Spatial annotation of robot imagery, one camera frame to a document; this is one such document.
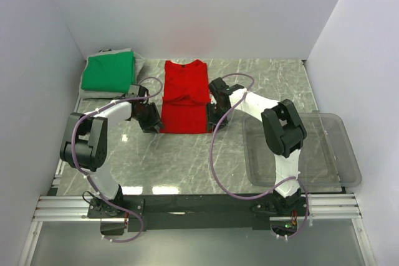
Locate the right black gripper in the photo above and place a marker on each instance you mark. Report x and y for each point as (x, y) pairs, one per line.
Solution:
(211, 119)

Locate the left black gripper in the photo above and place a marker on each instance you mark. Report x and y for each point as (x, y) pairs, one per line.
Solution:
(155, 119)

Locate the red t shirt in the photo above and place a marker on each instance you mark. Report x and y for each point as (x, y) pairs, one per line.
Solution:
(185, 97)

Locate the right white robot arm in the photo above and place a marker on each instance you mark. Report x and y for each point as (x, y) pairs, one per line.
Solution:
(284, 132)

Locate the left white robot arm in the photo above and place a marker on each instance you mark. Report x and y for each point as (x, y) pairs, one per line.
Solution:
(85, 144)

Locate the folded green t shirt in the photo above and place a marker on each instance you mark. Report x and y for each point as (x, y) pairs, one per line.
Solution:
(109, 72)

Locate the folded grey t shirt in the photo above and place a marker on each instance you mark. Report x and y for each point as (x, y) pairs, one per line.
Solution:
(139, 63)

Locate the black base beam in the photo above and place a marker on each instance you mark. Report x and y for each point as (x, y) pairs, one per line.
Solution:
(194, 211)

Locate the clear plastic bin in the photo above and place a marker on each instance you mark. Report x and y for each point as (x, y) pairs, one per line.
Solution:
(327, 163)

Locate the aluminium rail frame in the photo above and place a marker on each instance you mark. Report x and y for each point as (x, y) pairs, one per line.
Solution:
(145, 163)

